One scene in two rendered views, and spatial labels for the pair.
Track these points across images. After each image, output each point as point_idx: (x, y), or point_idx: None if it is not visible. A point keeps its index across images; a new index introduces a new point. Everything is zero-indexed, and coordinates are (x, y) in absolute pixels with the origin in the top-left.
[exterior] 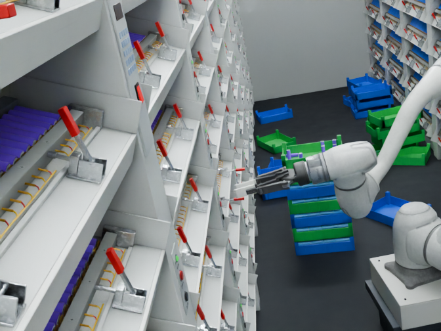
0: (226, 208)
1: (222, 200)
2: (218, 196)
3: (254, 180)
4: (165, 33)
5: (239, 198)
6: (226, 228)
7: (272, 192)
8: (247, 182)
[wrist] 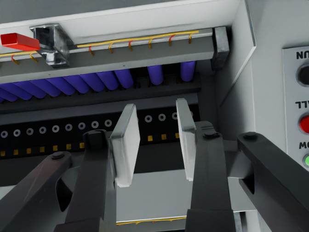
0: (64, 22)
1: (63, 54)
2: (301, 149)
3: (131, 179)
4: None
5: (25, 47)
6: (257, 8)
7: (306, 173)
8: (134, 160)
